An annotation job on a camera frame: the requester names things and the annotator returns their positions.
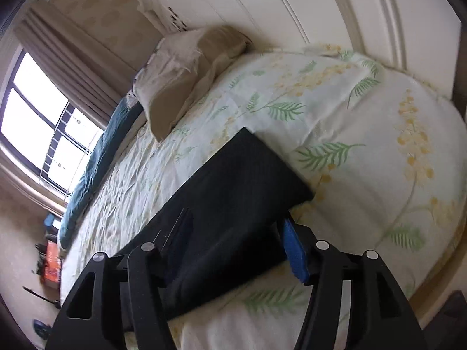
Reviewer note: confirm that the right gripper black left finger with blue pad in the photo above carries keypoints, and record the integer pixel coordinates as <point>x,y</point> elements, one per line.
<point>108,291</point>

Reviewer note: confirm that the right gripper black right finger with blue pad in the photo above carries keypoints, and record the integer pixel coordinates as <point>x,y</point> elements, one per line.
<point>379,315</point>

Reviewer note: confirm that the black pants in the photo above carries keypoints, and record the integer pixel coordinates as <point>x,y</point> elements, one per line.
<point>219,230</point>

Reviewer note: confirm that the black stick tool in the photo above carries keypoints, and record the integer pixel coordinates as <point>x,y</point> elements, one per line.
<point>55,303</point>

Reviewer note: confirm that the red printed box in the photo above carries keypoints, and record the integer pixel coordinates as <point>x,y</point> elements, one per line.
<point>52,266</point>

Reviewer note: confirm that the dark blue round device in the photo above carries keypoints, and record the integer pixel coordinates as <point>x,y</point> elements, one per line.
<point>41,329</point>

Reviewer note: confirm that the blue storage box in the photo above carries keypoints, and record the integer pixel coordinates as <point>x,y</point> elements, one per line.
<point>52,224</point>

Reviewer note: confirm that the teal quilted blanket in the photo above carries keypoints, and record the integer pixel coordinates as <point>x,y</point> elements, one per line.
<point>120,123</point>

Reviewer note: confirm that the beige curtain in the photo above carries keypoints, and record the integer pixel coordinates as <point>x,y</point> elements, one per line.
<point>87,73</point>

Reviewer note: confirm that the beige pillow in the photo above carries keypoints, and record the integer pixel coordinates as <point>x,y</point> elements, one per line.
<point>181,71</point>

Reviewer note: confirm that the white wooden headboard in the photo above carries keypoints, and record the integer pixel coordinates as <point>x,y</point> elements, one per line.
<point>420,36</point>

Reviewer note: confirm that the window with dark frame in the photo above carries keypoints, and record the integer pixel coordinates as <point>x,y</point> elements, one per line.
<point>43,130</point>

